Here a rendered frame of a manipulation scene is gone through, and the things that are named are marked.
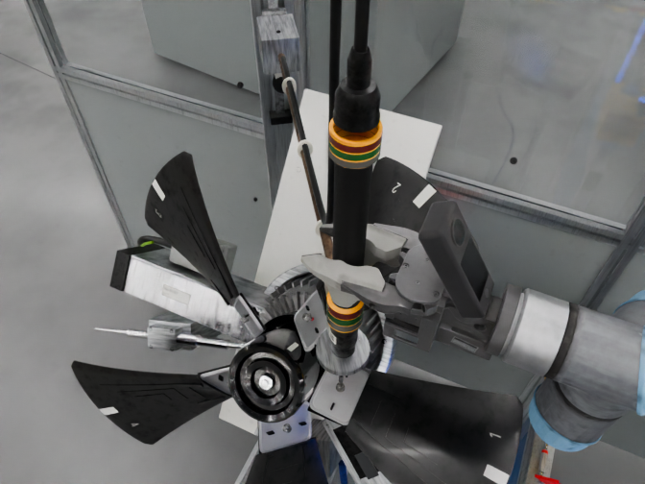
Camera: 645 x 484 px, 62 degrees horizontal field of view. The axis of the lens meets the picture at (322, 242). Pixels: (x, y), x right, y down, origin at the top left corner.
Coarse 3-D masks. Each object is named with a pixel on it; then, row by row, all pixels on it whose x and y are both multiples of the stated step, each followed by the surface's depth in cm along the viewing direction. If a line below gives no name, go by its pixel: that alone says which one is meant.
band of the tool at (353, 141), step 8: (336, 128) 45; (376, 128) 45; (336, 136) 42; (344, 136) 47; (352, 136) 47; (360, 136) 47; (368, 136) 46; (376, 136) 42; (344, 144) 42; (352, 144) 42; (360, 144) 42; (368, 144) 42; (344, 152) 43; (368, 152) 43; (360, 168) 44
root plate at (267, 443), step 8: (304, 408) 85; (296, 416) 85; (304, 416) 85; (264, 424) 82; (272, 424) 82; (280, 424) 83; (296, 424) 85; (264, 432) 82; (280, 432) 83; (296, 432) 85; (304, 432) 86; (264, 440) 82; (272, 440) 83; (280, 440) 83; (288, 440) 84; (296, 440) 85; (304, 440) 86; (264, 448) 82; (272, 448) 83
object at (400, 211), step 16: (384, 160) 80; (384, 176) 79; (400, 176) 77; (416, 176) 75; (384, 192) 78; (400, 192) 76; (416, 192) 74; (384, 208) 77; (400, 208) 75; (416, 208) 73; (384, 224) 76; (400, 224) 74; (416, 224) 72; (384, 272) 73; (320, 288) 81
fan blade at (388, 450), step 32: (384, 384) 80; (416, 384) 81; (352, 416) 77; (384, 416) 77; (416, 416) 78; (448, 416) 78; (480, 416) 78; (512, 416) 77; (384, 448) 75; (416, 448) 75; (448, 448) 76; (480, 448) 76; (512, 448) 76; (416, 480) 74; (448, 480) 74; (480, 480) 74
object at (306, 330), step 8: (312, 296) 83; (304, 304) 84; (312, 304) 82; (320, 304) 80; (304, 312) 83; (312, 312) 81; (320, 312) 79; (296, 320) 83; (320, 320) 78; (304, 328) 80; (312, 328) 79; (320, 328) 77; (304, 336) 79; (312, 336) 78; (304, 344) 78; (312, 344) 77
